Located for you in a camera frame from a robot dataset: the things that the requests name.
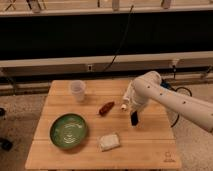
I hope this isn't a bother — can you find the brown oblong object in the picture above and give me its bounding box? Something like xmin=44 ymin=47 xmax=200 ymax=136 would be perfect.
xmin=99 ymin=101 xmax=115 ymax=116

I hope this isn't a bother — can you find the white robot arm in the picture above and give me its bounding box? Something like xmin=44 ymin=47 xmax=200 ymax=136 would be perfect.
xmin=123 ymin=71 xmax=213 ymax=134

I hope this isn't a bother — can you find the white wall outlet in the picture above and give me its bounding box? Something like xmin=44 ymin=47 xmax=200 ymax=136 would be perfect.
xmin=88 ymin=65 xmax=93 ymax=72

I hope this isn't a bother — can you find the black hanging cable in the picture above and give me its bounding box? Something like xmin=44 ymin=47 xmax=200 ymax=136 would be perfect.
xmin=101 ymin=3 xmax=135 ymax=72

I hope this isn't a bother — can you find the dark object on floor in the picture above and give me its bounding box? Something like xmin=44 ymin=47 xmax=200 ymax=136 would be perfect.
xmin=0 ymin=138 xmax=13 ymax=151

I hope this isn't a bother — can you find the translucent plastic cup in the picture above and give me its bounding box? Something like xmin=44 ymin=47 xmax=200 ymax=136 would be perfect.
xmin=70 ymin=80 xmax=86 ymax=102

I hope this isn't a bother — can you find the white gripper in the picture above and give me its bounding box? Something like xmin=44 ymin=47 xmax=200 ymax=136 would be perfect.
xmin=121 ymin=81 xmax=148 ymax=126

